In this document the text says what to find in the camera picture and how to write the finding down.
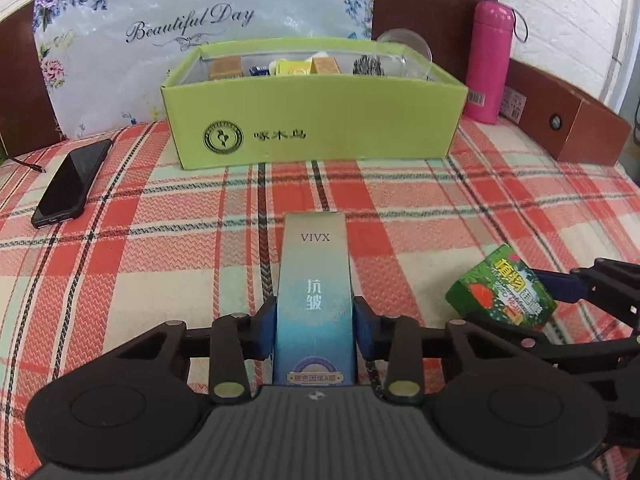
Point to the tan cardboard small box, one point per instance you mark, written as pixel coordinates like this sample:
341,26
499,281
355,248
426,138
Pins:
326,65
225,69

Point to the yellow green packet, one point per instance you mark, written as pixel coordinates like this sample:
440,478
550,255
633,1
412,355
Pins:
292,67

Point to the plaid bedsheet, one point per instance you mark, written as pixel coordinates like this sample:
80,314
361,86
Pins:
150,270

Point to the pink thermos bottle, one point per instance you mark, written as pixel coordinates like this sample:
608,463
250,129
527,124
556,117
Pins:
487,60

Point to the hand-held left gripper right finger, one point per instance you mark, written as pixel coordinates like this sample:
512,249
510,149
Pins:
366,327

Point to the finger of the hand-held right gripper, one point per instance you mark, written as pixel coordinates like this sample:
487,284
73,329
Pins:
562,285
575,345

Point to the steel wool scrubber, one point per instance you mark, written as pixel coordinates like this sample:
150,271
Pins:
367,66

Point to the floral plastic bag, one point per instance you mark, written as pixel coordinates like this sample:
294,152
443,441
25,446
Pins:
150,70

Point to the tall blue gradient box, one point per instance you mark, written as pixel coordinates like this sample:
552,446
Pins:
315,270

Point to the green patterned small box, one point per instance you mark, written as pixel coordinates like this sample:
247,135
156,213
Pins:
495,285

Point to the black smartphone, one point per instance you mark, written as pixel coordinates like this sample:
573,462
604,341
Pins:
70,185

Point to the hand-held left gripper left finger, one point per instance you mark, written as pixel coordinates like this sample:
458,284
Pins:
265,325

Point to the clear plastic cup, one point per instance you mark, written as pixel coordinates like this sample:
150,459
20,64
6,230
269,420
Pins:
405,55

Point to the brown wooden headboard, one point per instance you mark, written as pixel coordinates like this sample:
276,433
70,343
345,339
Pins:
430,5

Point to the brown cardboard box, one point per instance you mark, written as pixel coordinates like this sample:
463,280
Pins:
585,130

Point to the light green cardboard box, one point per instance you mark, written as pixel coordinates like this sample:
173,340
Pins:
325,125

